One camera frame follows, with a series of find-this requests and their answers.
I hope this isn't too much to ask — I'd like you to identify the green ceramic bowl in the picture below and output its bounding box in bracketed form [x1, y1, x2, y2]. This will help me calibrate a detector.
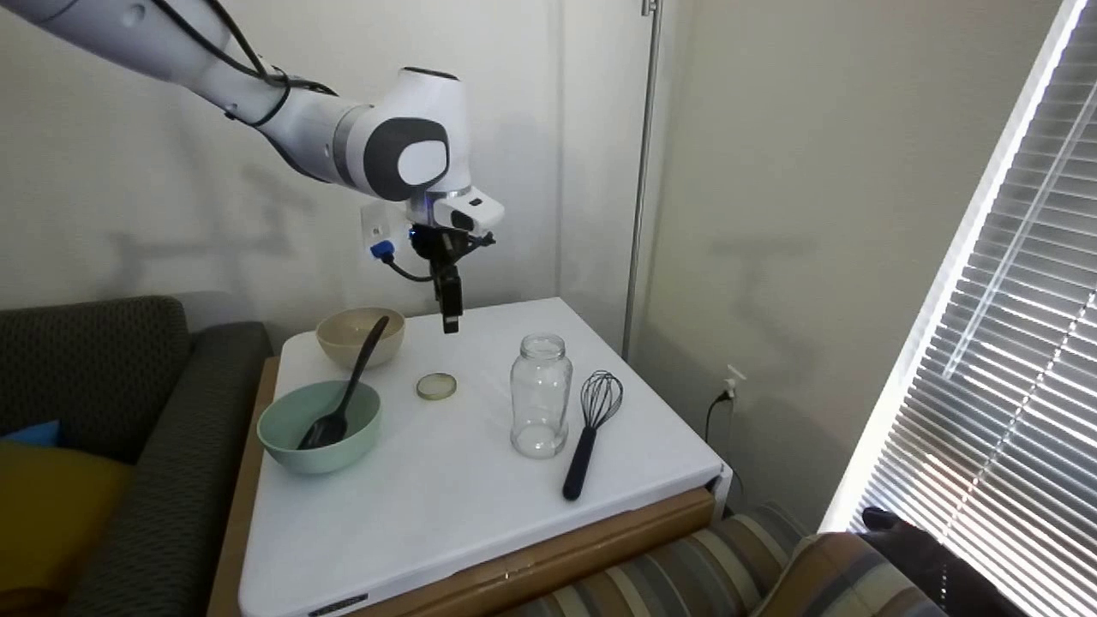
[253, 376, 388, 479]

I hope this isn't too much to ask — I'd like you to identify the cream ceramic bowl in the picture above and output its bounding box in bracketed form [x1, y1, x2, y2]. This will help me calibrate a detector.
[317, 305, 410, 375]

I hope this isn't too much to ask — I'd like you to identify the white wall outlet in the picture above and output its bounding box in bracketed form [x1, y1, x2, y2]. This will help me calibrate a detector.
[719, 360, 750, 405]

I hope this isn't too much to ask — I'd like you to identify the blue cushion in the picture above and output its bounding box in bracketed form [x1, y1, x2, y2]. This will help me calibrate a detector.
[0, 417, 67, 451]

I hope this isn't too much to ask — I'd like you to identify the black bulky object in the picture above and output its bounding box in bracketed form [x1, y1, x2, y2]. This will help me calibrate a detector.
[856, 504, 1032, 617]

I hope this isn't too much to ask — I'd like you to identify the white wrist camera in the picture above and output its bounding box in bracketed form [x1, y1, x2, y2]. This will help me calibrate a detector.
[410, 188, 509, 240]

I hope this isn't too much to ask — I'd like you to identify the clear glass jar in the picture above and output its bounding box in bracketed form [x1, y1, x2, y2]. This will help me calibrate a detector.
[509, 331, 575, 464]

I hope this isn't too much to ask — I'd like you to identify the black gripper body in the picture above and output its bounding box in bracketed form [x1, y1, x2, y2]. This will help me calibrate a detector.
[410, 223, 499, 266]

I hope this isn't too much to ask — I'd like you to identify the dark grey sofa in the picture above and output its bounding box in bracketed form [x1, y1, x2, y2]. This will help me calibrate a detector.
[0, 293, 278, 617]

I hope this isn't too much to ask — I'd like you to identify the black power cord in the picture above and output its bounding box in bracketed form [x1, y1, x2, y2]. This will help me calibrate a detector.
[700, 386, 736, 449]

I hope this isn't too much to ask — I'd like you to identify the black wire whisk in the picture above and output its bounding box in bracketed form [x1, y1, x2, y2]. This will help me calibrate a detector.
[558, 365, 627, 504]

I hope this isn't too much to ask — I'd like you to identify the white foam board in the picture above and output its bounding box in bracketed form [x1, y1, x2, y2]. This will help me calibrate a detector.
[236, 293, 735, 617]

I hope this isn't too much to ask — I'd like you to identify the yellow cushion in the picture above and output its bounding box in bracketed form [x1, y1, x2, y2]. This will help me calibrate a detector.
[0, 440, 136, 597]

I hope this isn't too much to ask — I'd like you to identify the striped cushion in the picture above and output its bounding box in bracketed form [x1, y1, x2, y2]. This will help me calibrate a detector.
[750, 527, 953, 617]

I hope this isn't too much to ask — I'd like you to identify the striped sofa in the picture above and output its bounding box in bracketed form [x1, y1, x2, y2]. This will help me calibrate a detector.
[500, 508, 803, 617]

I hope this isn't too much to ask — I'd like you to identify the round jar lid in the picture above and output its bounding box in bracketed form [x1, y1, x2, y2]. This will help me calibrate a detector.
[413, 370, 463, 405]

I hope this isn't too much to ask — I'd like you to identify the black plastic spoon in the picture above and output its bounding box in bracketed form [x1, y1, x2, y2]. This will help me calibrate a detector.
[294, 311, 394, 451]

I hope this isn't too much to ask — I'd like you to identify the wooden table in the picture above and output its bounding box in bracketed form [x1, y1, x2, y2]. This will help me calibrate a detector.
[203, 352, 719, 617]

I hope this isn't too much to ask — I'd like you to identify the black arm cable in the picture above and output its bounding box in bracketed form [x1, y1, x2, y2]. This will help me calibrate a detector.
[152, 0, 341, 129]

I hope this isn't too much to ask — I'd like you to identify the blue plug cable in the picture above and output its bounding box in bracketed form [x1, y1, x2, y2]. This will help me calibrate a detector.
[365, 233, 442, 284]

